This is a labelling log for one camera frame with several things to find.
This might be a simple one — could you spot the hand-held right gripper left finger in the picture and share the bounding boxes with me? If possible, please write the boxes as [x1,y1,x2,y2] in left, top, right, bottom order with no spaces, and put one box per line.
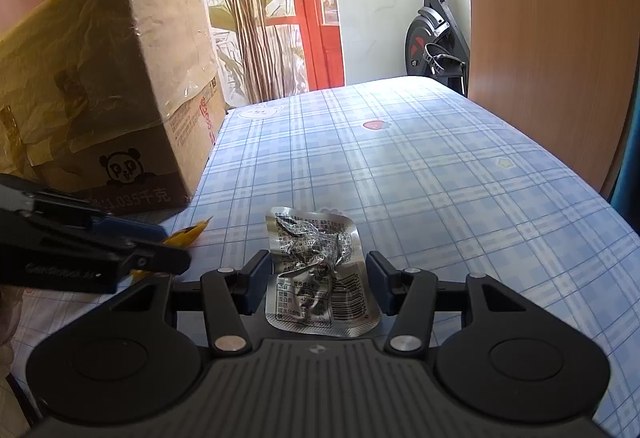
[102,249,273,359]

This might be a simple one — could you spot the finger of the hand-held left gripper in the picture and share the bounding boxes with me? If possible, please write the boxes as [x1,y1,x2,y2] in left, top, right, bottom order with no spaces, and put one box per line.
[120,243,192,276]
[0,173,168,245]

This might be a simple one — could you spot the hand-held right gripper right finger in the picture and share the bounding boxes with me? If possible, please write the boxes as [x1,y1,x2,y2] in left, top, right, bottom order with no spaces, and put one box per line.
[366,250,538,359]

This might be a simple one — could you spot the yellow snack packet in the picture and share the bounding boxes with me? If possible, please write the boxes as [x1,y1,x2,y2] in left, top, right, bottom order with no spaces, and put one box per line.
[127,215,215,280]

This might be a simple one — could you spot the silver foil snack packet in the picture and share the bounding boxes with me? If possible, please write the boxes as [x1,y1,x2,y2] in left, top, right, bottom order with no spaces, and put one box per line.
[264,207,383,339]

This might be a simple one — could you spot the plastic-lined cardboard box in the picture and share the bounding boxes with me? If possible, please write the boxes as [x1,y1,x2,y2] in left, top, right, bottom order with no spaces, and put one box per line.
[0,0,228,221]

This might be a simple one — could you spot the black exercise bike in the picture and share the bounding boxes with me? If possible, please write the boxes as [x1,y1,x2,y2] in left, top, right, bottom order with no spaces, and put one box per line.
[382,0,471,96]

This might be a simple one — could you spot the teal curtain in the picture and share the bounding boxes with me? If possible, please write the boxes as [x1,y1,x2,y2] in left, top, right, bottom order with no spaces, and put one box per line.
[607,118,640,239]

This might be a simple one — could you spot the wooden panel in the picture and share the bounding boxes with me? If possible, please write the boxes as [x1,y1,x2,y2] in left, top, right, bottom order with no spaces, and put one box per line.
[462,0,640,199]

